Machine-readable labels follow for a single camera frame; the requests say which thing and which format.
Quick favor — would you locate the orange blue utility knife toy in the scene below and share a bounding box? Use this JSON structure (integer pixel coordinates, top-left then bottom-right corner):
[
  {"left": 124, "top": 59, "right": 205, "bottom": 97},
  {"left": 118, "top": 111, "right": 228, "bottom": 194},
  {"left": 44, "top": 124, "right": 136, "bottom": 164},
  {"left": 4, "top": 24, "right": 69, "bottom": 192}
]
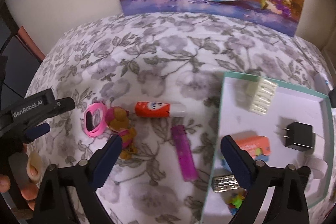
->
[{"left": 235, "top": 135, "right": 271, "bottom": 162}]

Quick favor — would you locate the white watch strap loop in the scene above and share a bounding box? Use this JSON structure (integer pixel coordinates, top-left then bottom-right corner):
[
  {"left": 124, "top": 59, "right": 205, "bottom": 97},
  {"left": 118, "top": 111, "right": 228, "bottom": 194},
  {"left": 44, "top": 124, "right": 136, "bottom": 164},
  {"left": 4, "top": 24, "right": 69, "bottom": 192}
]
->
[{"left": 304, "top": 155, "right": 329, "bottom": 180}]

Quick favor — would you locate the colourful block puzzle cube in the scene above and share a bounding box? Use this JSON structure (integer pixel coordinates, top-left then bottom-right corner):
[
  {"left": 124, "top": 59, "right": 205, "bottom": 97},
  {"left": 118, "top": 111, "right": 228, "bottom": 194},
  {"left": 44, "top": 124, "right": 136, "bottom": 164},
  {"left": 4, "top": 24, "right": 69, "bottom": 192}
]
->
[{"left": 226, "top": 193, "right": 246, "bottom": 215}]

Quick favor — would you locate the black power adapter plugged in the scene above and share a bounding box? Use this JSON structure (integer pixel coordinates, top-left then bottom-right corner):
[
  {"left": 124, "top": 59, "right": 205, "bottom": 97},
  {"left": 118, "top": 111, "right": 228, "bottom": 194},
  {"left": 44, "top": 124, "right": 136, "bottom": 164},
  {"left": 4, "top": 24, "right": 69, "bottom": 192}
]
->
[{"left": 328, "top": 88, "right": 336, "bottom": 109}]

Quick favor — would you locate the brown pink puppy toy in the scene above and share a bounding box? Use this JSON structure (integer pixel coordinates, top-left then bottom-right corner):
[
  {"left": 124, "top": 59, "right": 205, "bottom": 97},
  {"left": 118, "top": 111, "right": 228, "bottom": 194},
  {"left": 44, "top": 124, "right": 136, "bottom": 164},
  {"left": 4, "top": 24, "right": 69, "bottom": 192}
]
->
[{"left": 105, "top": 106, "right": 138, "bottom": 160}]

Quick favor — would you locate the operator left hand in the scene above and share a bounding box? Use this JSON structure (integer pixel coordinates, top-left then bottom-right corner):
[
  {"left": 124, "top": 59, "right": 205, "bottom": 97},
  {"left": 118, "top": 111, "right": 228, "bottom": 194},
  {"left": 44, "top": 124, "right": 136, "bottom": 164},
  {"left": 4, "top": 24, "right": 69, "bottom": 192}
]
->
[{"left": 1, "top": 144, "right": 39, "bottom": 211}]

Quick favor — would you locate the purple lighter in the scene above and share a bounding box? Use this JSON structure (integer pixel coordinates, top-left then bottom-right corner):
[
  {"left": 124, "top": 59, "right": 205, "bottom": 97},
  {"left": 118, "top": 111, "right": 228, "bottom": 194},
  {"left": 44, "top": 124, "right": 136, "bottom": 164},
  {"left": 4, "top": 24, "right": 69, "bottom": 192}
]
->
[{"left": 171, "top": 125, "right": 198, "bottom": 181}]

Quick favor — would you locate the black wall charger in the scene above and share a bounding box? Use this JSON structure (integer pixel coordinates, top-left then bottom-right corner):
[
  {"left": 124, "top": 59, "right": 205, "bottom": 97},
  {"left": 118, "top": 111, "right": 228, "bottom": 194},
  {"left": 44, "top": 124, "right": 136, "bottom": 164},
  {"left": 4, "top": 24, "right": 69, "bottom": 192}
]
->
[{"left": 284, "top": 122, "right": 313, "bottom": 152}]

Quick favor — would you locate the pink wristband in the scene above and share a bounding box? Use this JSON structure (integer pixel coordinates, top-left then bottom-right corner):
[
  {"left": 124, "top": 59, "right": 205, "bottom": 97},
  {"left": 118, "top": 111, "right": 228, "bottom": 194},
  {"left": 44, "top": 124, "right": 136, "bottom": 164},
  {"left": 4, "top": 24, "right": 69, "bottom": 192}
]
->
[{"left": 84, "top": 102, "right": 107, "bottom": 138}]

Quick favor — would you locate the cream hair claw clip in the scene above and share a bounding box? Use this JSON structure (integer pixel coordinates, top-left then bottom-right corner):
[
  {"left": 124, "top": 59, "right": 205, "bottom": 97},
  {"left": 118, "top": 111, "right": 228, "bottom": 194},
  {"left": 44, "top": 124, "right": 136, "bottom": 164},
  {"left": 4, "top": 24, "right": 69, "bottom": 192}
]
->
[{"left": 245, "top": 77, "right": 278, "bottom": 115}]

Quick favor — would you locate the white wall charger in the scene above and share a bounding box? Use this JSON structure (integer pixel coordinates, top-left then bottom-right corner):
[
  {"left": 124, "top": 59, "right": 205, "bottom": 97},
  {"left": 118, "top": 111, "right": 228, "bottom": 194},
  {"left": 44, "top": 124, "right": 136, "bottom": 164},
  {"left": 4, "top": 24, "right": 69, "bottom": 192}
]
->
[{"left": 312, "top": 134, "right": 325, "bottom": 159}]

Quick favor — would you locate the white power strip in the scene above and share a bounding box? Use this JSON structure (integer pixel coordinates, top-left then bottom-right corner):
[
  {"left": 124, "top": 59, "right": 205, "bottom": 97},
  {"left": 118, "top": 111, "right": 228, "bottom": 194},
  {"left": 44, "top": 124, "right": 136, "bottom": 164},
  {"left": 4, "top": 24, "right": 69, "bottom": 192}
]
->
[{"left": 313, "top": 72, "right": 332, "bottom": 95}]

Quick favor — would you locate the teal shallow tray box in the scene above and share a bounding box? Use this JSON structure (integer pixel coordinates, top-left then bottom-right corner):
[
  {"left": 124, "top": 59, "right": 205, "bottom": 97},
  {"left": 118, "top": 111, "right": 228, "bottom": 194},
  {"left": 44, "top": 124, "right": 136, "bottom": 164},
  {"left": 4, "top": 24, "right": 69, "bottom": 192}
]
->
[{"left": 210, "top": 72, "right": 335, "bottom": 223}]

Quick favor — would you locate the orange glue bottle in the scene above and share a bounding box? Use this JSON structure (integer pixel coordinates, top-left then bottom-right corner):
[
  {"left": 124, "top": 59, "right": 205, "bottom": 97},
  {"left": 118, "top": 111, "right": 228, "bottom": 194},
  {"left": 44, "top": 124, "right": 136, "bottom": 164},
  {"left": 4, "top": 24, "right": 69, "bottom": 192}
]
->
[{"left": 134, "top": 102, "right": 186, "bottom": 118}]

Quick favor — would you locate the grey floral tablecloth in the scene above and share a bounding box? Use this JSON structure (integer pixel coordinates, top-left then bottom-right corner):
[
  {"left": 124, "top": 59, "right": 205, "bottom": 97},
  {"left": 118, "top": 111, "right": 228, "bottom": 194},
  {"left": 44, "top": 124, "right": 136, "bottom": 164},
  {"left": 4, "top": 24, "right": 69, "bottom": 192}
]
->
[{"left": 27, "top": 12, "right": 331, "bottom": 223}]

